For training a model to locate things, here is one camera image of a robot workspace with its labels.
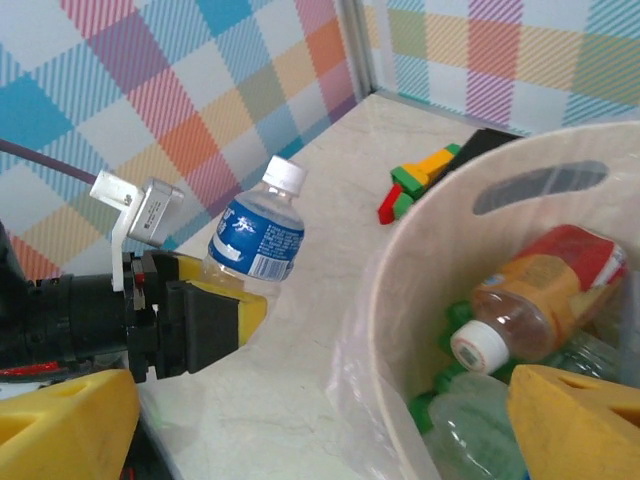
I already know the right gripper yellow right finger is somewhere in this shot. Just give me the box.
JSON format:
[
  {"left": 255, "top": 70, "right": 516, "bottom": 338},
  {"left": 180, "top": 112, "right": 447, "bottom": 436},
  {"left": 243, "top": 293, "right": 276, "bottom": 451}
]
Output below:
[{"left": 506, "top": 363, "right": 640, "bottom": 480}]

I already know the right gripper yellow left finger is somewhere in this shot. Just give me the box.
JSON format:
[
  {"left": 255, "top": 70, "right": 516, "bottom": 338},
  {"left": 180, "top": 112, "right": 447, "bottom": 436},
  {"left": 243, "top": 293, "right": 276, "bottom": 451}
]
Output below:
[{"left": 0, "top": 368, "right": 142, "bottom": 480}]

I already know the small blue label water bottle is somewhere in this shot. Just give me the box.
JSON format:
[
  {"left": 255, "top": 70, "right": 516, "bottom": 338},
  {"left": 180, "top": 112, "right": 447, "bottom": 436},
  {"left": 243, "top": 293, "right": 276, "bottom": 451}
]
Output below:
[{"left": 202, "top": 154, "right": 309, "bottom": 301}]

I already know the round beige bin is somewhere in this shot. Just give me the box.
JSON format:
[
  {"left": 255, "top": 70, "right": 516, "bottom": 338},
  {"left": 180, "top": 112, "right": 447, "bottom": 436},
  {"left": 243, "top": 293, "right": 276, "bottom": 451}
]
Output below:
[{"left": 367, "top": 121, "right": 640, "bottom": 480}]

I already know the clear crumpled plastic bottle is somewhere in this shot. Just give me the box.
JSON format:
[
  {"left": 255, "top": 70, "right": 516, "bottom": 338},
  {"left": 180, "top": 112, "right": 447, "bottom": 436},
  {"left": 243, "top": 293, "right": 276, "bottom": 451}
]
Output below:
[
  {"left": 424, "top": 373, "right": 526, "bottom": 480},
  {"left": 542, "top": 327, "right": 640, "bottom": 391}
]

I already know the orange label white cap bottle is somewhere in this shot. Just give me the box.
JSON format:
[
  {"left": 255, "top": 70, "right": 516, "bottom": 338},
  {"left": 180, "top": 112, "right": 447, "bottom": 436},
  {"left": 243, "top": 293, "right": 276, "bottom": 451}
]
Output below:
[{"left": 448, "top": 223, "right": 630, "bottom": 377}]

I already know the red and green block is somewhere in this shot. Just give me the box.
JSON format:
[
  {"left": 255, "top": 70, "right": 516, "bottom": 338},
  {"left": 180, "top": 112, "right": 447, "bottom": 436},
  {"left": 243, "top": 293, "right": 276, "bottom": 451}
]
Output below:
[{"left": 377, "top": 182, "right": 417, "bottom": 226}]

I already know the yellow and green block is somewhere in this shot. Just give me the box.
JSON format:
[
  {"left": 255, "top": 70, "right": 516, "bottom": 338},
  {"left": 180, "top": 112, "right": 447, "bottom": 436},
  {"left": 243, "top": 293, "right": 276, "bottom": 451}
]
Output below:
[{"left": 389, "top": 143, "right": 462, "bottom": 195}]

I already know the black case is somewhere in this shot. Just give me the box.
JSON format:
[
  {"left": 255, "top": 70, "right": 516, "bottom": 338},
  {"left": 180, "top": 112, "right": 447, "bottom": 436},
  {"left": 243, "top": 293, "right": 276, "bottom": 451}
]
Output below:
[{"left": 452, "top": 127, "right": 526, "bottom": 174}]

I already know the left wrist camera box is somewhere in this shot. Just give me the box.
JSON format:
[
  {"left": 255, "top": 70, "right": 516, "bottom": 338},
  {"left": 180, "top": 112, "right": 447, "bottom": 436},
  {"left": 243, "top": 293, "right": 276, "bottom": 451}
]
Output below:
[{"left": 88, "top": 168, "right": 187, "bottom": 292}]

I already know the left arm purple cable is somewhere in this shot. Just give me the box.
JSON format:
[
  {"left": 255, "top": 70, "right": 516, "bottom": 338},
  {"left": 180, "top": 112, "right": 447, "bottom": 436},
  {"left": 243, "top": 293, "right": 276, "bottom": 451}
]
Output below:
[{"left": 0, "top": 138, "right": 104, "bottom": 187}]

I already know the wall base rail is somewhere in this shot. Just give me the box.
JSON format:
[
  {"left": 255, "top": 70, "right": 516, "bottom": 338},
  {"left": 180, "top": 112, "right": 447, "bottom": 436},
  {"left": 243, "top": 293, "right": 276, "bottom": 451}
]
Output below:
[{"left": 370, "top": 88, "right": 526, "bottom": 137}]

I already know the aluminium frame post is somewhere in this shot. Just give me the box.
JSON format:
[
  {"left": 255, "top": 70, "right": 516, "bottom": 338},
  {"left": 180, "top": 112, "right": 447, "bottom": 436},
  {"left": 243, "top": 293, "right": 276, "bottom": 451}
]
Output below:
[{"left": 333, "top": 0, "right": 381, "bottom": 104}]

